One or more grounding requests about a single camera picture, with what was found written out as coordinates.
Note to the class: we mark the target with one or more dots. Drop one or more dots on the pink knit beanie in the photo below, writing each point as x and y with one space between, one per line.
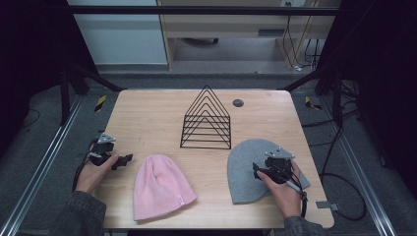
160 188

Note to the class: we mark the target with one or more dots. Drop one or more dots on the aluminium floor rail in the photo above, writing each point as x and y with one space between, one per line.
46 157
357 164

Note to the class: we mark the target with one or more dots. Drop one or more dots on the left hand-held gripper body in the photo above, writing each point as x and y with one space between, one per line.
101 153

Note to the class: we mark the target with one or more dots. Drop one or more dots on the person's right hand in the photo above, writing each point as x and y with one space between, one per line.
285 196

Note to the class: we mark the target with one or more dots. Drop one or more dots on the black metal frame crossbar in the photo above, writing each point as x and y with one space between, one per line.
196 10

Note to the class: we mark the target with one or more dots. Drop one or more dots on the black metal frame leg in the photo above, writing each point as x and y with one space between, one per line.
70 82
332 85

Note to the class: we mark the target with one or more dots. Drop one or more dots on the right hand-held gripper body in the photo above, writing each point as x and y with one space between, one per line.
278 168

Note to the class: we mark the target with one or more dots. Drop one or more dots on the person's left hand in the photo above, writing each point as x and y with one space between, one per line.
93 175

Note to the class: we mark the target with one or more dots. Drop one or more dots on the grey metal bracket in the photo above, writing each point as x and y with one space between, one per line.
327 205

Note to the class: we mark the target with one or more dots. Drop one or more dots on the dark curtain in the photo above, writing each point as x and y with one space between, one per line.
383 82
29 49

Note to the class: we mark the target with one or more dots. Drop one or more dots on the grey round table grommet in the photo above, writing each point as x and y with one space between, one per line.
238 103

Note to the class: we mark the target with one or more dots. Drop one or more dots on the yellow black tape strip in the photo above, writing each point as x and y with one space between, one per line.
309 103
100 103

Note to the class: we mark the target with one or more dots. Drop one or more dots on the grey knit beanie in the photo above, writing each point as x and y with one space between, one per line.
244 170

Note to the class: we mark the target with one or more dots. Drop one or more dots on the white cabinet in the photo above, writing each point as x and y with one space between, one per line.
121 36

